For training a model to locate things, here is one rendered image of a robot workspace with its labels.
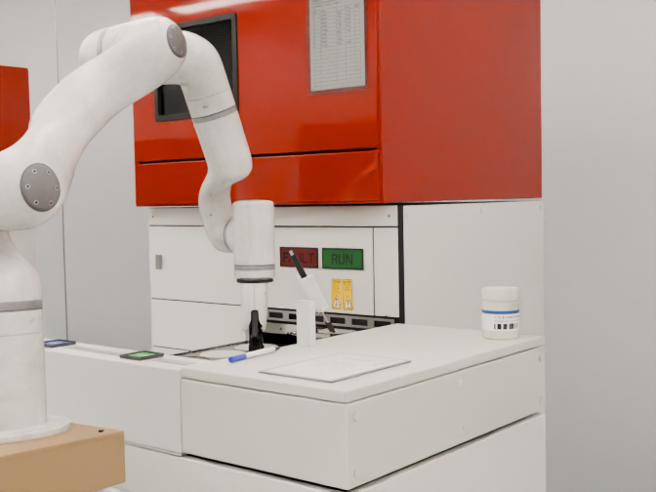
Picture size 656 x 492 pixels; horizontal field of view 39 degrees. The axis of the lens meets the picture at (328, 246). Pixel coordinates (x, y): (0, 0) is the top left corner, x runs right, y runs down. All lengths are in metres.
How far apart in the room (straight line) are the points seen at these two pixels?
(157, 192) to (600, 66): 1.68
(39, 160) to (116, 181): 3.65
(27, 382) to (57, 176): 0.31
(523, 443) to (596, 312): 1.67
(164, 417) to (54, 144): 0.49
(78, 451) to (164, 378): 0.26
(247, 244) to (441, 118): 0.58
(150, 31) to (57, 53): 3.90
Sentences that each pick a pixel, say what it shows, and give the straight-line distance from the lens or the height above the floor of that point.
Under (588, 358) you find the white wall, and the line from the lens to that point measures 3.48.
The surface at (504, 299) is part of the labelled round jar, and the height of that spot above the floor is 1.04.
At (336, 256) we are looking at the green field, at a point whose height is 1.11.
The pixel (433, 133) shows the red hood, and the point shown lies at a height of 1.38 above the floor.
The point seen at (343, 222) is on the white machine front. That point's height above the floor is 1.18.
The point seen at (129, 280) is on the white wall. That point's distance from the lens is 5.03.
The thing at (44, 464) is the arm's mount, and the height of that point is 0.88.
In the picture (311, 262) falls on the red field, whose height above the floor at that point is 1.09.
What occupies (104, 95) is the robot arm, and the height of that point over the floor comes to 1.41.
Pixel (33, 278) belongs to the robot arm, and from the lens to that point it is 1.47.
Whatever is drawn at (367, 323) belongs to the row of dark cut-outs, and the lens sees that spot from 2.08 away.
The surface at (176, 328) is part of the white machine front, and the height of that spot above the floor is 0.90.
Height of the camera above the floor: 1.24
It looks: 3 degrees down
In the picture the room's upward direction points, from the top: 1 degrees counter-clockwise
